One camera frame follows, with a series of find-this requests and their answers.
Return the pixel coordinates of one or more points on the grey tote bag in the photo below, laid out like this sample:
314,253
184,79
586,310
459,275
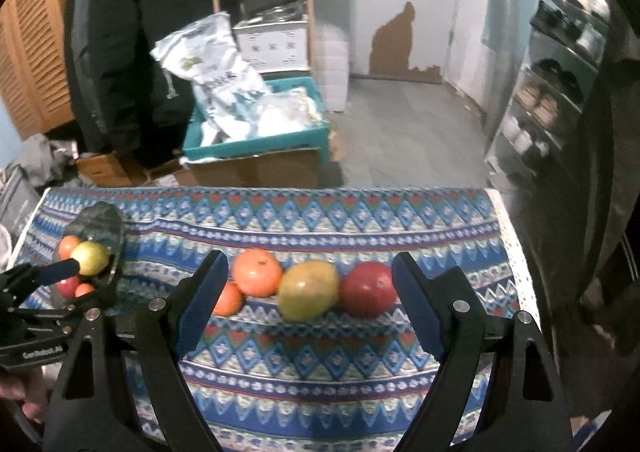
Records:
15,202

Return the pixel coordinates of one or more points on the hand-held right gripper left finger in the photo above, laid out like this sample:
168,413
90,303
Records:
200,312

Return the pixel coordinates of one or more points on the blue patterned tablecloth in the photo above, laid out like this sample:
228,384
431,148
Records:
325,232

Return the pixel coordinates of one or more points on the grey vertical pipe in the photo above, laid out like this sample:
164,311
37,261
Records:
492,6

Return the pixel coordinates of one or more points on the dark green glass plate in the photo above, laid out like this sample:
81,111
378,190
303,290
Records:
100,227

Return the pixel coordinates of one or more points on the wooden box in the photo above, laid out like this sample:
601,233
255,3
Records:
100,166

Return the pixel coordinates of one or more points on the person's left hand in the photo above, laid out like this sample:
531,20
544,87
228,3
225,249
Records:
17,397

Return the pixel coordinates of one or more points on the clear plastic bag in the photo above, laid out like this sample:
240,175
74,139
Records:
285,111

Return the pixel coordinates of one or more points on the black coat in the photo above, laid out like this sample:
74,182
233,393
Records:
125,56

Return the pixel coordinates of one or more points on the white rice bag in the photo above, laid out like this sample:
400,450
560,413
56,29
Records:
220,76

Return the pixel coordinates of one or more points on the large orange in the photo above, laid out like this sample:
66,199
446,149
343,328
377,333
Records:
256,272

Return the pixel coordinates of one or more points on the red apple front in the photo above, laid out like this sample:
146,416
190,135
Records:
66,286

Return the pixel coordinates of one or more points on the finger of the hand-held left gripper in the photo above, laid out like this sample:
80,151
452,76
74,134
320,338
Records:
65,268

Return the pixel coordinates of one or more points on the shoe rack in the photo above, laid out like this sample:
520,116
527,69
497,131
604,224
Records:
537,31

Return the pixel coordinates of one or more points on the large cardboard box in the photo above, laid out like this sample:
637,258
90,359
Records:
260,169

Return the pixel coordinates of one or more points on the small orange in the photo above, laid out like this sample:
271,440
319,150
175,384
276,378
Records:
84,289
229,301
68,247

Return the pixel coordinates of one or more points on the small cardboard box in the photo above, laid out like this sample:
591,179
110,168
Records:
170,176

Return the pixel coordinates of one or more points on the yellow-green mango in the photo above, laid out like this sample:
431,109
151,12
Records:
307,292

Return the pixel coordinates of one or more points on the dark hanging jacket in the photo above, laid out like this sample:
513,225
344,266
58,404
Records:
615,182

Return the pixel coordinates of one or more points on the wooden louvered wardrobe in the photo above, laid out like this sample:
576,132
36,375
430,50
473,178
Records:
30,56

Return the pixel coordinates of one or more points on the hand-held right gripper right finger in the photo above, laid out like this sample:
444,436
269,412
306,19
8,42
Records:
420,312

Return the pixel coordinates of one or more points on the stacked steel pots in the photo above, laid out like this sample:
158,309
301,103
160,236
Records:
277,12

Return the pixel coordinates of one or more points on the yellow apple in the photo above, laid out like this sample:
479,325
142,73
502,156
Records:
92,258

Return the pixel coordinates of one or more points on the grey clothes pile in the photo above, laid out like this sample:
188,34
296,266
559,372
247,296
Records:
40,156

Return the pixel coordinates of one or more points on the white patterned box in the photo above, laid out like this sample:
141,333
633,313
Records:
272,49

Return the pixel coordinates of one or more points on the teal plastic crate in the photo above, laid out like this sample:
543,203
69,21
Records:
250,147

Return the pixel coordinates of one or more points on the red pomegranate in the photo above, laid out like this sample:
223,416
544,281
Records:
367,291

